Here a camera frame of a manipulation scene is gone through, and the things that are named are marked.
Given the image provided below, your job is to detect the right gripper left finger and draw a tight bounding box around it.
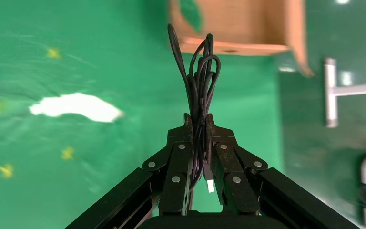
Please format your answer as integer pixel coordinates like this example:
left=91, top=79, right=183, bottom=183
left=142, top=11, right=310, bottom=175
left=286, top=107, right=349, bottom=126
left=66, top=113, right=194, bottom=229

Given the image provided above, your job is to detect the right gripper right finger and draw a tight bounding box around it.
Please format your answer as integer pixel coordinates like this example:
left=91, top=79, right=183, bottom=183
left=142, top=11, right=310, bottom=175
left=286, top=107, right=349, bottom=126
left=205, top=113, right=360, bottom=229

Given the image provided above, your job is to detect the thin black USB cable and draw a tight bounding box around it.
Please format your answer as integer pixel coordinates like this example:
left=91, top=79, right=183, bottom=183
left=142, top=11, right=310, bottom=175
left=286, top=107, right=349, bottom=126
left=167, top=23, right=222, bottom=211

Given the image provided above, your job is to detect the open brown cardboard box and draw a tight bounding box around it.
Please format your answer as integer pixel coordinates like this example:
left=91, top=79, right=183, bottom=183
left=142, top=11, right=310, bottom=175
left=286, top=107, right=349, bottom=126
left=169, top=0, right=315, bottom=78

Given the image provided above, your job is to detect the green scrap in box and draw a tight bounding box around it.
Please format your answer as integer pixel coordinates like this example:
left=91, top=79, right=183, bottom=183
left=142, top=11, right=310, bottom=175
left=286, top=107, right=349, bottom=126
left=179, top=0, right=204, bottom=35

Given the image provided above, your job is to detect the white standing table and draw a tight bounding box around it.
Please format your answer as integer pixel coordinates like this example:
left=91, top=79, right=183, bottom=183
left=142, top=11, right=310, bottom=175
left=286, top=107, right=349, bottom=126
left=323, top=58, right=366, bottom=129

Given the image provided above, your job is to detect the green table cloth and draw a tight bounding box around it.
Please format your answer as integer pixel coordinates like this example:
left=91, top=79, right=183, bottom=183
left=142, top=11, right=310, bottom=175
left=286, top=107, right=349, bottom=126
left=0, top=0, right=285, bottom=229

